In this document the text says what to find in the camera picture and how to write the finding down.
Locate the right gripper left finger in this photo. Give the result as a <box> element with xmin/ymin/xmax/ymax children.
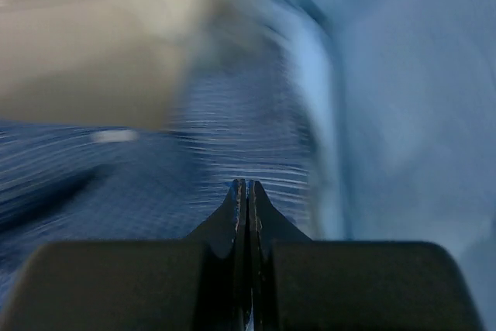
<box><xmin>1</xmin><ymin>180</ymin><xmax>247</xmax><ymax>331</ymax></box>

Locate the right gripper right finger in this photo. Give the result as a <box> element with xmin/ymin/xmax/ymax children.
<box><xmin>247</xmin><ymin>181</ymin><xmax>483</xmax><ymax>330</ymax></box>

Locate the blue checked shirt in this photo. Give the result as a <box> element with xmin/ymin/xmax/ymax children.
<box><xmin>0</xmin><ymin>0</ymin><xmax>338</xmax><ymax>289</ymax></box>

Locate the light blue shirt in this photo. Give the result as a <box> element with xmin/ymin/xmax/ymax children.
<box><xmin>274</xmin><ymin>0</ymin><xmax>495</xmax><ymax>330</ymax></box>

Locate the clear plastic bin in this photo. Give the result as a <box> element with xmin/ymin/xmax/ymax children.
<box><xmin>1</xmin><ymin>0</ymin><xmax>230</xmax><ymax>130</ymax></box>

